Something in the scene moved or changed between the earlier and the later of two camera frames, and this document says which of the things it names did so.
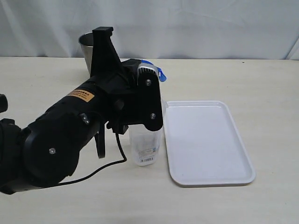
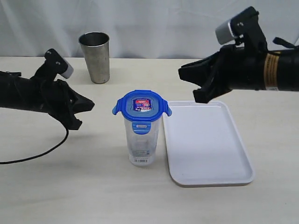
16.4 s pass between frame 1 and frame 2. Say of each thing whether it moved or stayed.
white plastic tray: stayed
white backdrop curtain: stayed
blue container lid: moved
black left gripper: moved
